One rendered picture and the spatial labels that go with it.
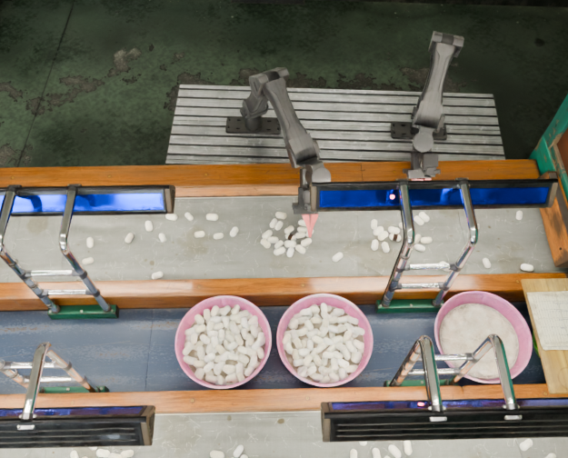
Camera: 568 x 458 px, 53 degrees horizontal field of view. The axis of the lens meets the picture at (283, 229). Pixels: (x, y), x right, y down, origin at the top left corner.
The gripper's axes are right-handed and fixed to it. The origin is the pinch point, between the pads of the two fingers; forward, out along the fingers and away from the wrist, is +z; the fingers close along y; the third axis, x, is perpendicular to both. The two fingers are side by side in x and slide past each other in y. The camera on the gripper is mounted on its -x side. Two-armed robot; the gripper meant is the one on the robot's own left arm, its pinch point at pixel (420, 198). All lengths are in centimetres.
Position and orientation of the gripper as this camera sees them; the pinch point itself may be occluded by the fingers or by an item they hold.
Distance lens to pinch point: 179.4
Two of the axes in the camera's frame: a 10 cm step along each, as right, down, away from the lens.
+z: 0.1, 9.9, 1.7
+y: 10.0, -0.1, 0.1
